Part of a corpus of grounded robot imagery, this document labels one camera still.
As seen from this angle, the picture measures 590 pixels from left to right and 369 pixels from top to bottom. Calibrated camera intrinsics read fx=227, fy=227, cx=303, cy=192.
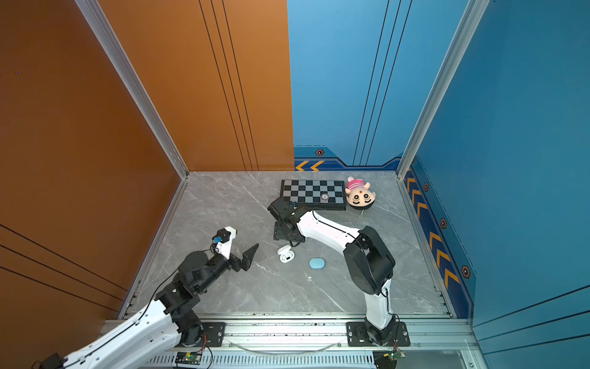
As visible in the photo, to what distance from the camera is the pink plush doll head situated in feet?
3.32

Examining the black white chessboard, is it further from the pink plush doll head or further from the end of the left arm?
the end of the left arm

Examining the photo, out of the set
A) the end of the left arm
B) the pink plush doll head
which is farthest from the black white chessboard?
the end of the left arm

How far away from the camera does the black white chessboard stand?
107cm

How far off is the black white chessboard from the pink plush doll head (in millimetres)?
26
